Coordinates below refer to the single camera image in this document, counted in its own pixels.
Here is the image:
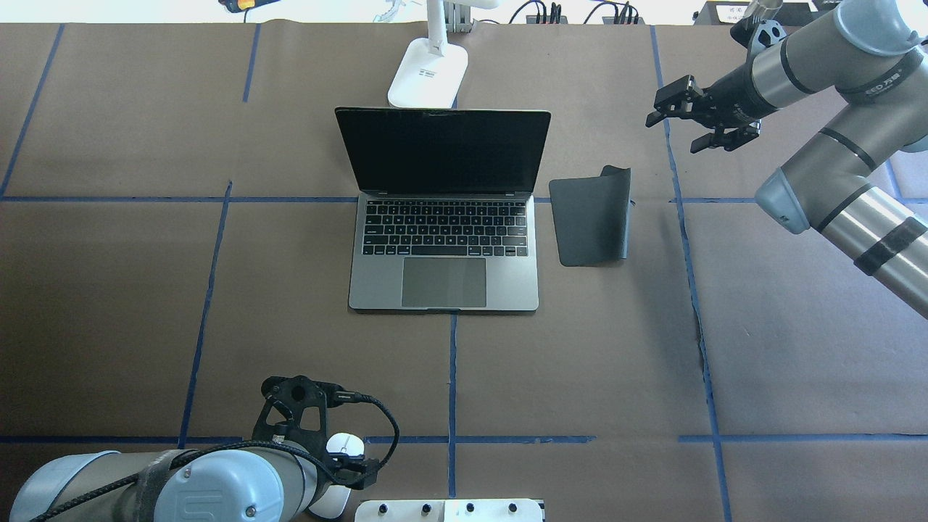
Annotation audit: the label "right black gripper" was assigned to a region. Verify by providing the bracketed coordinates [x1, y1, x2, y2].
[645, 67, 766, 153]

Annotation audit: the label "white computer mouse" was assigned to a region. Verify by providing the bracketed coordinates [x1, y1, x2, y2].
[307, 433, 366, 520]

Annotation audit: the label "black mouse pad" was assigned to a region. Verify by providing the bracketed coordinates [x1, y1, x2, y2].
[548, 165, 632, 267]

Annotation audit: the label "grey laptop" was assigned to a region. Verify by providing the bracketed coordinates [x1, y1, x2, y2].
[334, 107, 552, 313]

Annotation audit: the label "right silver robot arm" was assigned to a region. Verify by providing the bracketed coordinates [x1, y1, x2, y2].
[646, 1, 927, 316]

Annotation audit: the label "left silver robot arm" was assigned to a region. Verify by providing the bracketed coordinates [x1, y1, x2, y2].
[9, 439, 381, 521]

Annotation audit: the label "white desk lamp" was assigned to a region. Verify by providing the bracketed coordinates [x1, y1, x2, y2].
[387, 1, 468, 109]

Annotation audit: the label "black orange connector strip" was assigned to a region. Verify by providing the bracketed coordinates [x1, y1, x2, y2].
[508, 1, 645, 25]

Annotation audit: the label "silver metal cylinder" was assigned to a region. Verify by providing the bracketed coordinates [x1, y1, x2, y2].
[742, 0, 784, 21]

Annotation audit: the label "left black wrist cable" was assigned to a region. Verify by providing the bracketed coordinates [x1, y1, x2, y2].
[29, 391, 401, 522]

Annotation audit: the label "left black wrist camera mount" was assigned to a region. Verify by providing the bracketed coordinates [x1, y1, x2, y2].
[251, 376, 364, 460]

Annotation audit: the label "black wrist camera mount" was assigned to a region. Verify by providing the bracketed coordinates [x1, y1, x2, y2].
[251, 376, 364, 460]
[729, 17, 788, 57]

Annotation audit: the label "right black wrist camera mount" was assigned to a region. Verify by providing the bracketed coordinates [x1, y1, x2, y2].
[729, 17, 788, 57]

